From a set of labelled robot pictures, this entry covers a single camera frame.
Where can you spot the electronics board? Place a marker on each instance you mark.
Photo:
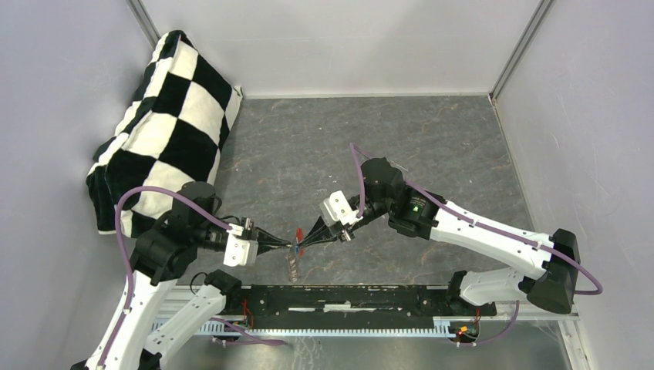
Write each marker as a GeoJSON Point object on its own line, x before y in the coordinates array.
{"type": "Point", "coordinates": [467, 334]}
{"type": "Point", "coordinates": [245, 321]}

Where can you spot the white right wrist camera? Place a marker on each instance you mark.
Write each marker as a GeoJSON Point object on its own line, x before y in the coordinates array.
{"type": "Point", "coordinates": [337, 210]}

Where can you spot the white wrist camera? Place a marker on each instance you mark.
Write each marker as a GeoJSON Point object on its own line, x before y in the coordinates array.
{"type": "Point", "coordinates": [241, 247]}
{"type": "Point", "coordinates": [337, 210]}

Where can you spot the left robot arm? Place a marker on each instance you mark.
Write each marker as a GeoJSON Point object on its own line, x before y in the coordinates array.
{"type": "Point", "coordinates": [161, 256]}

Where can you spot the black white checkered pillow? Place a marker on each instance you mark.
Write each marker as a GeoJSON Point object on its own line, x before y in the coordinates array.
{"type": "Point", "coordinates": [172, 133]}

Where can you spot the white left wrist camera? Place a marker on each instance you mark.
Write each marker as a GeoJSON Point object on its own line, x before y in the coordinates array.
{"type": "Point", "coordinates": [241, 247]}

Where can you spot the left electronics board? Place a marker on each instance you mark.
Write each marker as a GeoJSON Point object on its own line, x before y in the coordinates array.
{"type": "Point", "coordinates": [245, 321]}

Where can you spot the red key tag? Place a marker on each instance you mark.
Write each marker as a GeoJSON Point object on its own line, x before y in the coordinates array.
{"type": "Point", "coordinates": [299, 236]}

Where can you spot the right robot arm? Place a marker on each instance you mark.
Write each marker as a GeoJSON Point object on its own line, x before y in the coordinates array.
{"type": "Point", "coordinates": [539, 268]}

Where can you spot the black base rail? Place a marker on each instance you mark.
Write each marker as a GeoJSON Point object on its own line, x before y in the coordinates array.
{"type": "Point", "coordinates": [326, 307]}

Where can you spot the white toothed cable duct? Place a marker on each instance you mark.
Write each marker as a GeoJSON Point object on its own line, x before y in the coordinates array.
{"type": "Point", "coordinates": [439, 329]}

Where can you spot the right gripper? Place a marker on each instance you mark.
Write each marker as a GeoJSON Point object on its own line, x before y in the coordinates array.
{"type": "Point", "coordinates": [319, 225]}

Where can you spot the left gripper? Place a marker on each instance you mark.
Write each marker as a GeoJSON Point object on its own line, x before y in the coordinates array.
{"type": "Point", "coordinates": [264, 236]}

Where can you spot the right electronics board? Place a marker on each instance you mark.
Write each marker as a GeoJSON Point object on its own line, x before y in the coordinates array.
{"type": "Point", "coordinates": [467, 334]}

